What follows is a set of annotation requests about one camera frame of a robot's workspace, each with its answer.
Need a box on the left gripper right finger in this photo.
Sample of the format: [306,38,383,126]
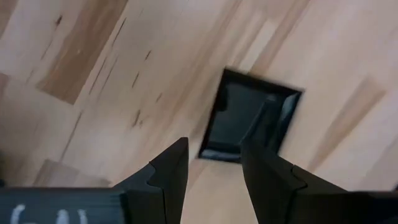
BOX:
[240,136,398,224]

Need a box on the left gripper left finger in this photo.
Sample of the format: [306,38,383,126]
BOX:
[0,136,190,224]

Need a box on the small black rectangular dish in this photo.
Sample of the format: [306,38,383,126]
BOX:
[198,67,305,165]

